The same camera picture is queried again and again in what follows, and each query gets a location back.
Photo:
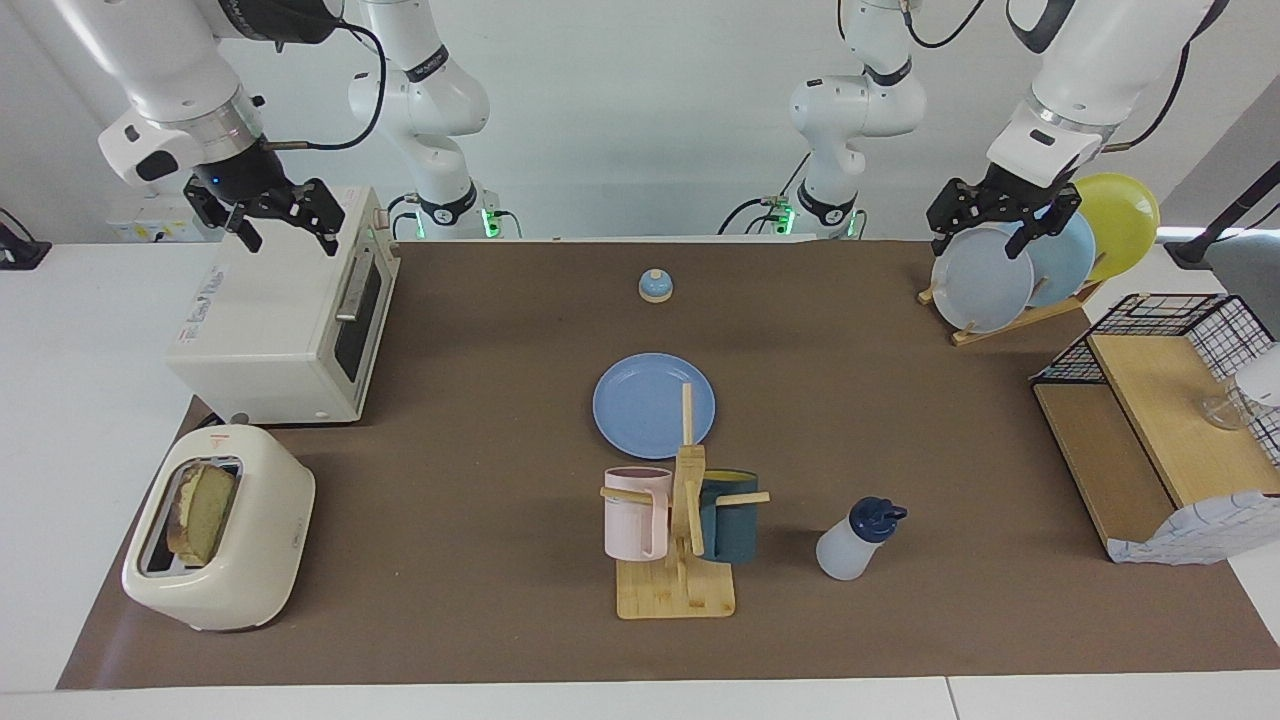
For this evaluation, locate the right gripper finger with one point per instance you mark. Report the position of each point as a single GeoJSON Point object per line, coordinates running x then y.
{"type": "Point", "coordinates": [325, 210]}
{"type": "Point", "coordinates": [243, 225]}

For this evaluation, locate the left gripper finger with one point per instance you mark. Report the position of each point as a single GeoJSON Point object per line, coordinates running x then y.
{"type": "Point", "coordinates": [1050, 215]}
{"type": "Point", "coordinates": [955, 205]}

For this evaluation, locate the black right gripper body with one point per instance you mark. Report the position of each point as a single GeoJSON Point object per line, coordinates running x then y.
{"type": "Point", "coordinates": [245, 185]}

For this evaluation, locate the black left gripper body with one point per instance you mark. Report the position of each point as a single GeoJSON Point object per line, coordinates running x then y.
{"type": "Point", "coordinates": [1020, 192]}

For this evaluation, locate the toasted bread slice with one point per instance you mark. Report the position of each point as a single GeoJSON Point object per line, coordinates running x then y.
{"type": "Point", "coordinates": [205, 510]}

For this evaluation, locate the white bottle dark blue cap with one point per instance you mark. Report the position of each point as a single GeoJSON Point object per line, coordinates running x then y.
{"type": "Point", "coordinates": [845, 550]}

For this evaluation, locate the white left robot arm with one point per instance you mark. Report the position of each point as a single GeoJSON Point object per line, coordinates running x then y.
{"type": "Point", "coordinates": [1100, 60]}

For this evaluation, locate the light blue round plate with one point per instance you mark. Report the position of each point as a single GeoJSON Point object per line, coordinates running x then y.
{"type": "Point", "coordinates": [1065, 265]}

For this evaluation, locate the yellow round plate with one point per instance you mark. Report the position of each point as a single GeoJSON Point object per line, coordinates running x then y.
{"type": "Point", "coordinates": [1120, 220]}

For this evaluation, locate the grey round plate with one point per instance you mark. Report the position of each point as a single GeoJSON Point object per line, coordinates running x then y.
{"type": "Point", "coordinates": [980, 285]}

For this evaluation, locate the wooden plate rack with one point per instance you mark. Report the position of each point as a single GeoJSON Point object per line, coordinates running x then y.
{"type": "Point", "coordinates": [1010, 325]}

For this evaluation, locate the white power socket box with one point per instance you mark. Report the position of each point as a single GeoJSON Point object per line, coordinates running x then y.
{"type": "Point", "coordinates": [150, 222]}

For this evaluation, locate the white toaster oven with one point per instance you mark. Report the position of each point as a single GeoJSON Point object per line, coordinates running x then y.
{"type": "Point", "coordinates": [270, 320]}

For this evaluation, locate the grey rounded object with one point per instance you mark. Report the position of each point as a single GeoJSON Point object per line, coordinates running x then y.
{"type": "Point", "coordinates": [1250, 270]}

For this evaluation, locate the two-tier wooden shelf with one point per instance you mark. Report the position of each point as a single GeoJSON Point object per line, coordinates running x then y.
{"type": "Point", "coordinates": [1160, 410]}

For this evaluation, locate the clear glass cup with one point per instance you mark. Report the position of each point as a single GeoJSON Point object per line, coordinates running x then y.
{"type": "Point", "coordinates": [1222, 410]}

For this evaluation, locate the white rounded object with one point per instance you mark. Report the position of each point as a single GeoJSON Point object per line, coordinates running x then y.
{"type": "Point", "coordinates": [1265, 380]}

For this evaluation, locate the cream two-slot toaster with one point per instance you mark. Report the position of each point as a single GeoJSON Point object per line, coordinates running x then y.
{"type": "Point", "coordinates": [260, 530]}

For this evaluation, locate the blue wooden call bell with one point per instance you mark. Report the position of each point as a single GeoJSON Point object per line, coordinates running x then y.
{"type": "Point", "coordinates": [655, 288]}

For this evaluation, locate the white blue checkered cloth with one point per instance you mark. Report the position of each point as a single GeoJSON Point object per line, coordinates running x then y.
{"type": "Point", "coordinates": [1200, 530]}

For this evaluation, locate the teal mug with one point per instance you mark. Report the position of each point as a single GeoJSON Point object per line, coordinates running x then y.
{"type": "Point", "coordinates": [735, 530]}

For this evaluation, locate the brown table mat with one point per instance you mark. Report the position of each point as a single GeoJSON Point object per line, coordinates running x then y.
{"type": "Point", "coordinates": [450, 600]}

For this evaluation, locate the pink mug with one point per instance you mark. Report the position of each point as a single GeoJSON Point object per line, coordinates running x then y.
{"type": "Point", "coordinates": [632, 525]}

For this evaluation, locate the wooden mug rack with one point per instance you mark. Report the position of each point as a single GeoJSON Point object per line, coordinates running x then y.
{"type": "Point", "coordinates": [675, 595]}

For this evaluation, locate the black clamp mount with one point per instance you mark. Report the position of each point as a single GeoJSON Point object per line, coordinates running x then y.
{"type": "Point", "coordinates": [20, 250]}

